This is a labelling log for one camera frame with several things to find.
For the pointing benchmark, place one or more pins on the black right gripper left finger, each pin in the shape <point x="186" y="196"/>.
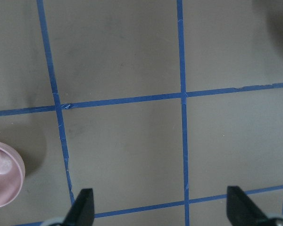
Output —
<point x="82" y="212"/>

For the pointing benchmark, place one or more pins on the pink bowl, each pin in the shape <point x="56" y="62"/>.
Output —
<point x="12" y="174"/>

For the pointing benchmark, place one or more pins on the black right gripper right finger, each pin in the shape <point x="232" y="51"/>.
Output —
<point x="242" y="211"/>

